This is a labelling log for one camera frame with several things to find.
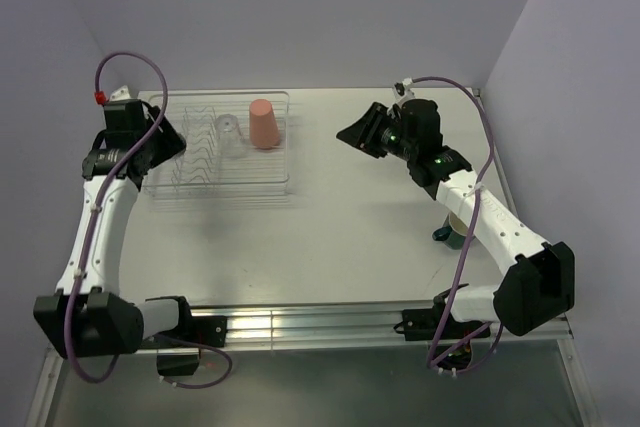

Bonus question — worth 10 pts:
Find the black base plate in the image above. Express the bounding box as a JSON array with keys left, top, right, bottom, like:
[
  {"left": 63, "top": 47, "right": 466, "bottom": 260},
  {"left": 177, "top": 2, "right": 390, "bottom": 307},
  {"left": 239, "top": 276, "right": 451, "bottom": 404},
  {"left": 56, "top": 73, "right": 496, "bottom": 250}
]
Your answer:
[
  {"left": 141, "top": 315, "right": 227, "bottom": 350},
  {"left": 393, "top": 308, "right": 484, "bottom": 342}
]

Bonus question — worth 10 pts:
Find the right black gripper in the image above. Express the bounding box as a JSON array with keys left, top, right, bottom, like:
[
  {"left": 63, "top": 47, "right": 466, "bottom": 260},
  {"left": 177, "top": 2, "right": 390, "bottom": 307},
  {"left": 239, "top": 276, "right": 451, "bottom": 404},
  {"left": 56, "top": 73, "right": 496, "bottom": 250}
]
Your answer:
[{"left": 336, "top": 101, "right": 417, "bottom": 161}]

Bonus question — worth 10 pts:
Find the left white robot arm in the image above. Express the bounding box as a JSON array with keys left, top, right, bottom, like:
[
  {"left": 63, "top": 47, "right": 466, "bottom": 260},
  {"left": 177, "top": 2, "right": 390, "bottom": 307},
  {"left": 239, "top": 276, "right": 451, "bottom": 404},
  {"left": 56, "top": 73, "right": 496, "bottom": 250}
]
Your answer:
[{"left": 33, "top": 99, "right": 195, "bottom": 359}]

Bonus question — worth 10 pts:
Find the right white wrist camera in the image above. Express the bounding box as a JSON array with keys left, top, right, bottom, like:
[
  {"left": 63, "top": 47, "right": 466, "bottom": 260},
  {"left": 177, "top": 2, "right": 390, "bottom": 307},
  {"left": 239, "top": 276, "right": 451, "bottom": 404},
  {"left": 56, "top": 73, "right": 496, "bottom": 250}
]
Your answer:
[{"left": 392, "top": 78, "right": 415, "bottom": 106}]

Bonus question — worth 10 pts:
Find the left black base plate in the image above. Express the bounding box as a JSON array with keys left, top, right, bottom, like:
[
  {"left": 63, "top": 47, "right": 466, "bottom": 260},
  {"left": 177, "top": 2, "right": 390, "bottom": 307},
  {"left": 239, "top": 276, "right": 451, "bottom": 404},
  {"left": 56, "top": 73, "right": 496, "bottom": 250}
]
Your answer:
[{"left": 141, "top": 315, "right": 227, "bottom": 350}]

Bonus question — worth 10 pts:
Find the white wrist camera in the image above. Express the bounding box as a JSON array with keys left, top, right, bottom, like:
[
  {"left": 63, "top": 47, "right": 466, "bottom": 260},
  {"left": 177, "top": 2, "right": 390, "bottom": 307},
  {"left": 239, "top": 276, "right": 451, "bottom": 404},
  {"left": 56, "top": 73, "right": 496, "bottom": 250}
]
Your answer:
[
  {"left": 94, "top": 85, "right": 133, "bottom": 106},
  {"left": 392, "top": 78, "right": 415, "bottom": 106}
]

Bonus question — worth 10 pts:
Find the dark green mug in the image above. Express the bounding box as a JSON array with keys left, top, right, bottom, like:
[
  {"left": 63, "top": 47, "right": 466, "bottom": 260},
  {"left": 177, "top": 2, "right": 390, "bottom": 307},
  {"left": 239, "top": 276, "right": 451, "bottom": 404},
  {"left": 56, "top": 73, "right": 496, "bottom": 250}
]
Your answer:
[{"left": 432, "top": 213, "right": 468, "bottom": 250}]

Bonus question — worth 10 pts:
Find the aluminium mounting rail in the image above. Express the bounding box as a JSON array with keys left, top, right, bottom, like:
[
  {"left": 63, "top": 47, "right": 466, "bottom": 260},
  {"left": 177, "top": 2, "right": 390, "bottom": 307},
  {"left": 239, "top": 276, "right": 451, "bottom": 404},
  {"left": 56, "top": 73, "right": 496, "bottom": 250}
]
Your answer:
[{"left": 47, "top": 296, "right": 574, "bottom": 356}]

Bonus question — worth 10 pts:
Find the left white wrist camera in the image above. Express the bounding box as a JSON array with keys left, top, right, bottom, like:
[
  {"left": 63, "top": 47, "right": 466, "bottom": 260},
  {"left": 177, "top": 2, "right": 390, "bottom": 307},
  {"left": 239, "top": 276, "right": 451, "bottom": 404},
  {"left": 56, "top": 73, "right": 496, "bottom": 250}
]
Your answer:
[{"left": 94, "top": 85, "right": 133, "bottom": 106}]

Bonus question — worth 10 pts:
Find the large clear faceted glass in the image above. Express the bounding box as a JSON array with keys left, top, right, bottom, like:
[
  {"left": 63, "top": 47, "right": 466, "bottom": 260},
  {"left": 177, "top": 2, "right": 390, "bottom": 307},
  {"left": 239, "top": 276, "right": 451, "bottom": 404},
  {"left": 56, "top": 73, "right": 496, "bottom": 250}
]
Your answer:
[{"left": 214, "top": 114, "right": 246, "bottom": 159}]

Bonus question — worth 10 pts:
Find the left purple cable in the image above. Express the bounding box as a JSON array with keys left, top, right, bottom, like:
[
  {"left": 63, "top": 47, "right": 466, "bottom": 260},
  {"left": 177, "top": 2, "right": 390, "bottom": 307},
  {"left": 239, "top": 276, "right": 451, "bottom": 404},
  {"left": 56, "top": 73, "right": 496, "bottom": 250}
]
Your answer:
[{"left": 64, "top": 51, "right": 234, "bottom": 391}]

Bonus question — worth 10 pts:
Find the pink plastic cup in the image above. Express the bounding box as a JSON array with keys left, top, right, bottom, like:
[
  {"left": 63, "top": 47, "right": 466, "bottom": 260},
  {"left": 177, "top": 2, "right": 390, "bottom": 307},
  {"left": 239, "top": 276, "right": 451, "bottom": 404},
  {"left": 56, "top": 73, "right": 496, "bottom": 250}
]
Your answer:
[{"left": 249, "top": 99, "right": 280, "bottom": 150}]

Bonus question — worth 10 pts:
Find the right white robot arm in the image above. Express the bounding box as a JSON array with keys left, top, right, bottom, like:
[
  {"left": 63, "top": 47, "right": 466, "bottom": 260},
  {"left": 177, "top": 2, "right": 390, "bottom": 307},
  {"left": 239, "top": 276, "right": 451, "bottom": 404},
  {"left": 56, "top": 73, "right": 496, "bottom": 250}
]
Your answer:
[{"left": 336, "top": 99, "right": 575, "bottom": 337}]

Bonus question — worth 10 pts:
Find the white wire dish rack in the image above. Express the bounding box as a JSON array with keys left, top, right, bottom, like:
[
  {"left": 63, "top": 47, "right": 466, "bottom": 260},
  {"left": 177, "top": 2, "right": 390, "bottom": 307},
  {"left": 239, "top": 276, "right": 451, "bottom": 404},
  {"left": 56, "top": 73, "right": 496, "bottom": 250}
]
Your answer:
[{"left": 143, "top": 90, "right": 290, "bottom": 200}]

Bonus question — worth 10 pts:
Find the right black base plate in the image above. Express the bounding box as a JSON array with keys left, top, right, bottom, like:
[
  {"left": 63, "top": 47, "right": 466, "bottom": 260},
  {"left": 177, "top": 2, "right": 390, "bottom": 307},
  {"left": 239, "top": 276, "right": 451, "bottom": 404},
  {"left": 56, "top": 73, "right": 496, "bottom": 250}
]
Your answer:
[{"left": 393, "top": 308, "right": 484, "bottom": 342}]

